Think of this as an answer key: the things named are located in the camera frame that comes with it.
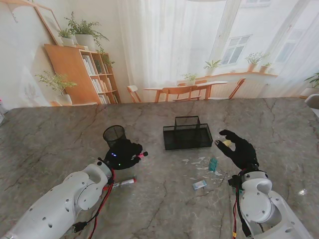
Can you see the teal binder clip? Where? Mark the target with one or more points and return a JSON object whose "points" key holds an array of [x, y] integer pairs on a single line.
{"points": [[213, 164]]}

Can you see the pink marker with black cap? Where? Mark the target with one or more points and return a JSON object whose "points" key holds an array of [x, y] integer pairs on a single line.
{"points": [[143, 154]]}

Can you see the yellow-green binder clip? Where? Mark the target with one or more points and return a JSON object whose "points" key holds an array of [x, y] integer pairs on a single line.
{"points": [[226, 142]]}

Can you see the black mesh desk tray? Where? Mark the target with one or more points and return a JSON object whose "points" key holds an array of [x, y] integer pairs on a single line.
{"points": [[187, 139]]}

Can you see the black mesh pen cup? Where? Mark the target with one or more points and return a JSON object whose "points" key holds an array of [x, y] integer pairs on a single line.
{"points": [[113, 135]]}

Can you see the small blue white eraser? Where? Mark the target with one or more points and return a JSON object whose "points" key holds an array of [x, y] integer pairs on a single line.
{"points": [[199, 185]]}

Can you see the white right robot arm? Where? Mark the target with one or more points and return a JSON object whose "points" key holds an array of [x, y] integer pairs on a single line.
{"points": [[259, 201]]}

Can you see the white rounded chair back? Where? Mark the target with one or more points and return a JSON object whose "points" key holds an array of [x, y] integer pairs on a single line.
{"points": [[312, 101]]}

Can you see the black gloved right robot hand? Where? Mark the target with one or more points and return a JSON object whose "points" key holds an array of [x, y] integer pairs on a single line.
{"points": [[243, 152]]}

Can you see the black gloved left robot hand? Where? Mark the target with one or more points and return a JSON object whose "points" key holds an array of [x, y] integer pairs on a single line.
{"points": [[122, 155]]}

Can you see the red marker with white label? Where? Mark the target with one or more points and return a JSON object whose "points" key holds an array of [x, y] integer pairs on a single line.
{"points": [[125, 182]]}

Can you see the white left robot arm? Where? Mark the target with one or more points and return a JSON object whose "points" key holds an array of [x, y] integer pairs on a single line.
{"points": [[62, 199]]}

